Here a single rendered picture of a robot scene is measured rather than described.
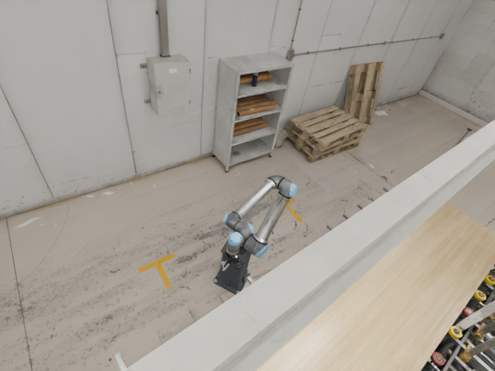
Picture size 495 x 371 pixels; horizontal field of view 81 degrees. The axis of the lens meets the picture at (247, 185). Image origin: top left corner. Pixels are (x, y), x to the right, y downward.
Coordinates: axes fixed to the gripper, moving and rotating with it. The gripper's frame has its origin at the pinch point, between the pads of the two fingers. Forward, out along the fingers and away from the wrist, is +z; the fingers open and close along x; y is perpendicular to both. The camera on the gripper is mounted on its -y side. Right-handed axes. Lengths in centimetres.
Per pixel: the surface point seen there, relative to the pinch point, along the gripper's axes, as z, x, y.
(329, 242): -152, 39, -72
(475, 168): -143, -41, -73
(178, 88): -42, -51, 202
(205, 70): -47, -98, 226
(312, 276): -152, 48, -75
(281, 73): -41, -204, 201
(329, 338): 4, -31, -78
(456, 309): 4, -136, -118
